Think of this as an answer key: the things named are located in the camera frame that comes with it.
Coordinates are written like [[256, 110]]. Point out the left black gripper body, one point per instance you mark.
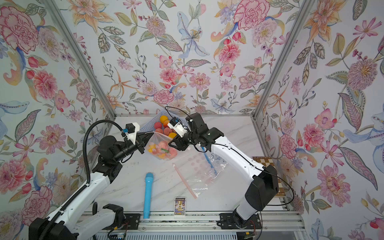
[[125, 149]]

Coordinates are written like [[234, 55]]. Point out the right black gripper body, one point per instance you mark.
[[191, 138]]

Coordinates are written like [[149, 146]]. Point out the yellow peach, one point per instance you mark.
[[163, 119], [162, 156], [172, 135], [152, 149]]

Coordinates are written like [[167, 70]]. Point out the clear pink zip-top bag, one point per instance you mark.
[[191, 168], [156, 139]]

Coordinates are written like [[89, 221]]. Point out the dark pink peach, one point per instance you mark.
[[158, 125]]

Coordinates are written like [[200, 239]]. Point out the pink peach with leaf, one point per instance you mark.
[[163, 146]]

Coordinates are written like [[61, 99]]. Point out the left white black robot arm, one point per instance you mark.
[[98, 179]]

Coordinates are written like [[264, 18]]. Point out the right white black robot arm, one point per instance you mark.
[[263, 181]]

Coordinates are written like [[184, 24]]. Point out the pink peach centre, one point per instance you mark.
[[167, 131]]

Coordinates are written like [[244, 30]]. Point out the yellow peach top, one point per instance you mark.
[[163, 119]]

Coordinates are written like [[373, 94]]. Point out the clear blue zip-top bag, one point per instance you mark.
[[216, 164]]

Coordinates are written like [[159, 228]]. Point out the blue perforated plastic basket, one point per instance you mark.
[[149, 126]]

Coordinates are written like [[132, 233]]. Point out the light blue toy microphone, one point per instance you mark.
[[149, 179]]

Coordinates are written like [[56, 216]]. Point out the small purple card box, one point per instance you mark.
[[180, 206]]

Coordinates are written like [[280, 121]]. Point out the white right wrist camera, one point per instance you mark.
[[176, 125]]

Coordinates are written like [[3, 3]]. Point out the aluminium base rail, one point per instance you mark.
[[273, 221]]

